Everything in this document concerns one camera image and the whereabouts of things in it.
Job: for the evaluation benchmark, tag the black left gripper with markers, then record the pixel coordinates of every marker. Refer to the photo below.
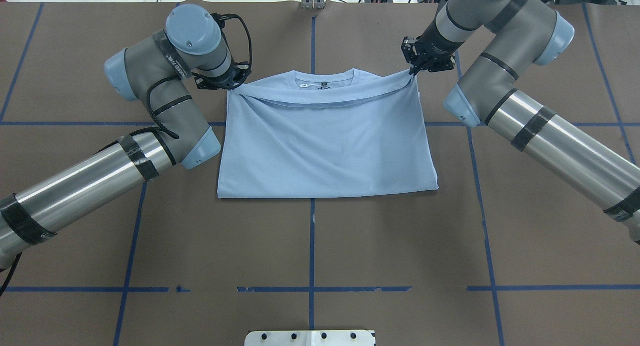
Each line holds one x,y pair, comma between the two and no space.
227,80

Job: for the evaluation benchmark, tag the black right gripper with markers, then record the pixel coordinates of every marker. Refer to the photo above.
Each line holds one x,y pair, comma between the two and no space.
436,44

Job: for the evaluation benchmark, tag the light blue t-shirt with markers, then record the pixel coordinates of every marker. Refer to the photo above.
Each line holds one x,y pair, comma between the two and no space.
352,134

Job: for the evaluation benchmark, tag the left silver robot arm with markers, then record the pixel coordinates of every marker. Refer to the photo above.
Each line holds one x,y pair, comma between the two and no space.
192,44

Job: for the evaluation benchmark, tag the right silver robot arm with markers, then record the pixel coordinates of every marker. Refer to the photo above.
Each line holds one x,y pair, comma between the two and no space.
525,33

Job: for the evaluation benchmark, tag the white metal base plate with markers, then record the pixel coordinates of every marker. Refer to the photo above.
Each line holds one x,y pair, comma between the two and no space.
311,338

